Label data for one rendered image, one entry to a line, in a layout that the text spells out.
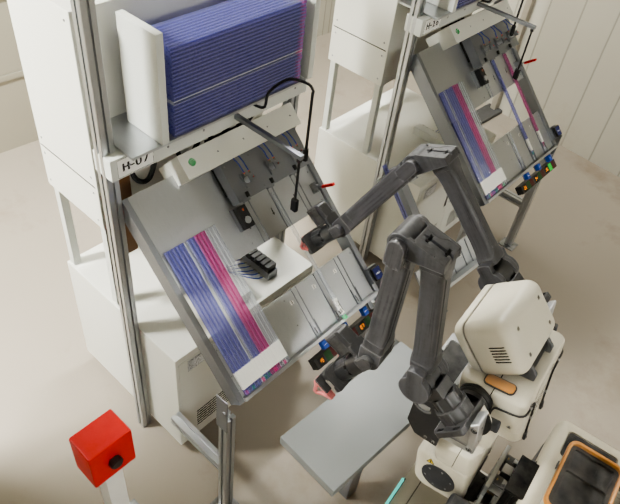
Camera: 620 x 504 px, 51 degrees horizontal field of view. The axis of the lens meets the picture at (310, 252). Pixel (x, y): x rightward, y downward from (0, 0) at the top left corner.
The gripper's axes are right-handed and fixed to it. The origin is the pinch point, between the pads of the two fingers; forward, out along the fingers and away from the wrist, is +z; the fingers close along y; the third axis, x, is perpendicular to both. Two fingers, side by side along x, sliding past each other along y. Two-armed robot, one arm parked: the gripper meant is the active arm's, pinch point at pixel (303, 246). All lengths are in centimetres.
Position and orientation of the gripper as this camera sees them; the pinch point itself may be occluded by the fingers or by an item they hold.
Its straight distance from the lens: 220.0
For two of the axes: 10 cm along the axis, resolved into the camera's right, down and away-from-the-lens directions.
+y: -6.6, 4.8, -5.8
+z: -5.3, 2.6, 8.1
